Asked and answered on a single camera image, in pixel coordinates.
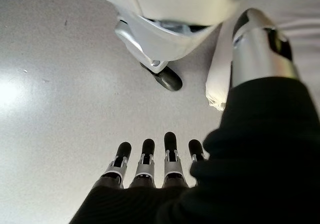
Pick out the dark right robot hand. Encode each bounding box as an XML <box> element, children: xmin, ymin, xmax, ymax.
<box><xmin>68</xmin><ymin>7</ymin><xmax>320</xmax><ymax>224</ymax></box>

